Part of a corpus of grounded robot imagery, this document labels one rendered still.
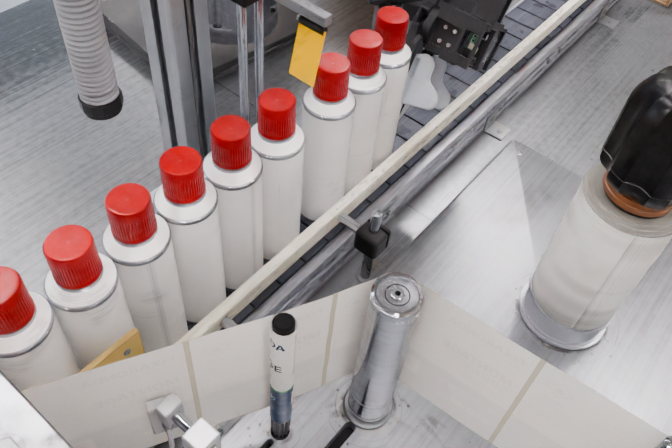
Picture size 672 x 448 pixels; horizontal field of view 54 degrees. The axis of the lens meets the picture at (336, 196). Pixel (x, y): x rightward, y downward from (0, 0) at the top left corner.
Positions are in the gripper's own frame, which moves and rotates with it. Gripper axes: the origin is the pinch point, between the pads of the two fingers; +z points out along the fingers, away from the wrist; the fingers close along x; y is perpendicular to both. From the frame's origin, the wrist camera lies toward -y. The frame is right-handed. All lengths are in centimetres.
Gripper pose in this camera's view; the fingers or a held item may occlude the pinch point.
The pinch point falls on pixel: (392, 109)
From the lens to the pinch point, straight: 80.6
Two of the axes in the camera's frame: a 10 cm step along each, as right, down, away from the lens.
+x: 5.1, -1.4, 8.5
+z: -3.9, 8.4, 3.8
